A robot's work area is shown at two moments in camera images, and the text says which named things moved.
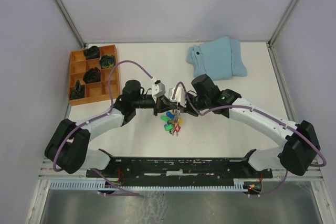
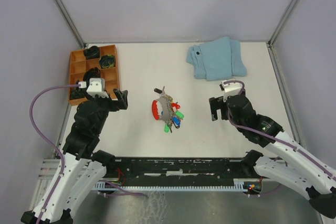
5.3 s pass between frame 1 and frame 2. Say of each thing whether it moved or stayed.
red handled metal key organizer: moved
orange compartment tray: stayed
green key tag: moved
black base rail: stayed
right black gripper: moved
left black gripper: moved
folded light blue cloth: stayed
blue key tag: moved
